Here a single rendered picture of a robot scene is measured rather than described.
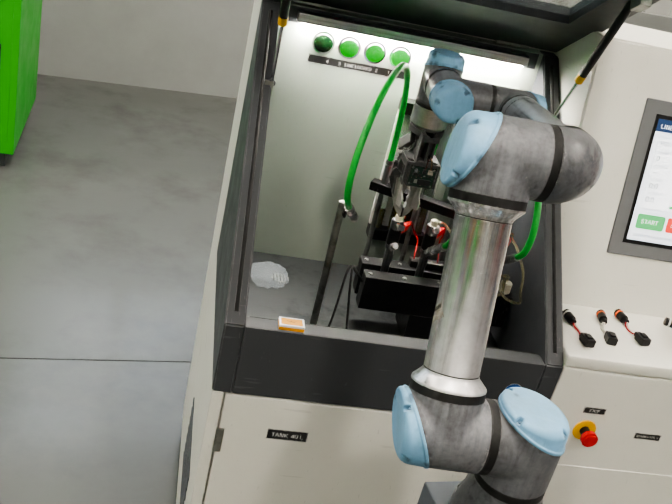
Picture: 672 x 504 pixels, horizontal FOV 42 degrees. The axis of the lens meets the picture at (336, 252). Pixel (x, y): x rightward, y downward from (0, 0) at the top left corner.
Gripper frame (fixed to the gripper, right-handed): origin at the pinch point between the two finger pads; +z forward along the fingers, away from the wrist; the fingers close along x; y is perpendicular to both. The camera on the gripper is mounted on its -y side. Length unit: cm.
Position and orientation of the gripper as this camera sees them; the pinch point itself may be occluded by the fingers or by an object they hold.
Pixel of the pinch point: (401, 209)
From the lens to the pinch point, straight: 190.0
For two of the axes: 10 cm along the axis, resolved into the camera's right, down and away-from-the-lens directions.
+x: 9.7, 1.4, 1.9
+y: 1.0, 4.8, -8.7
